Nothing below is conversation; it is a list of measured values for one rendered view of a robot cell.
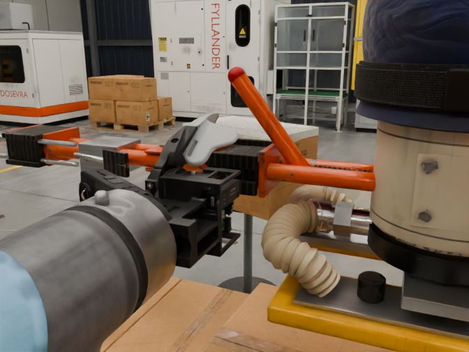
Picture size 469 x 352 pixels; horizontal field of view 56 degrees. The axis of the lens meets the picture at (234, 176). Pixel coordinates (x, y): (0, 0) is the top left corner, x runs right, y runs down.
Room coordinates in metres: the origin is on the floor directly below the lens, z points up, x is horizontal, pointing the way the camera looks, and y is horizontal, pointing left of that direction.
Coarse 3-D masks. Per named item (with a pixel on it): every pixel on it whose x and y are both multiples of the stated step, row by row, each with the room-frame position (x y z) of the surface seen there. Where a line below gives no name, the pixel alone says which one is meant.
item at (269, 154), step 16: (240, 144) 0.62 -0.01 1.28; (256, 144) 0.61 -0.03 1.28; (272, 144) 0.56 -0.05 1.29; (208, 160) 0.54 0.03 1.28; (224, 160) 0.53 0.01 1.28; (240, 160) 0.52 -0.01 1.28; (256, 160) 0.51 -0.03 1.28; (272, 160) 0.55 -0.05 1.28; (240, 176) 0.53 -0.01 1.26; (256, 176) 0.52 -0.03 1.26; (240, 192) 0.52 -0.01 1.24; (256, 192) 0.51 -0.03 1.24
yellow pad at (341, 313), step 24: (288, 288) 0.44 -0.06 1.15; (336, 288) 0.43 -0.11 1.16; (360, 288) 0.41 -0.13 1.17; (384, 288) 0.40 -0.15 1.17; (288, 312) 0.40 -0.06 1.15; (312, 312) 0.39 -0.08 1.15; (336, 312) 0.39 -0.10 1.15; (360, 312) 0.39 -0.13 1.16; (384, 312) 0.39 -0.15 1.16; (408, 312) 0.39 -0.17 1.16; (336, 336) 0.38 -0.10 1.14; (360, 336) 0.37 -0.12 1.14; (384, 336) 0.36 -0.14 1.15; (408, 336) 0.36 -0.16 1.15; (432, 336) 0.35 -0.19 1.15; (456, 336) 0.35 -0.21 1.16
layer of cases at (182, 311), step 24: (168, 288) 1.47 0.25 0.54; (192, 288) 1.47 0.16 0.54; (216, 288) 1.47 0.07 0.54; (144, 312) 1.32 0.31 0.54; (168, 312) 1.32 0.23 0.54; (192, 312) 1.32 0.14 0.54; (216, 312) 1.32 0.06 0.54; (120, 336) 1.19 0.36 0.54; (144, 336) 1.19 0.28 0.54; (168, 336) 1.19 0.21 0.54; (192, 336) 1.19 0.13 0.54
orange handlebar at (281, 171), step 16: (144, 144) 0.65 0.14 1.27; (128, 160) 0.60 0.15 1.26; (144, 160) 0.59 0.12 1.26; (320, 160) 0.55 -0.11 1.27; (272, 176) 0.52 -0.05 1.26; (288, 176) 0.51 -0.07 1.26; (304, 176) 0.51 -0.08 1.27; (320, 176) 0.50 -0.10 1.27; (336, 176) 0.49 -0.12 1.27; (352, 176) 0.49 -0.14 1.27; (368, 176) 0.48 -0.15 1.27
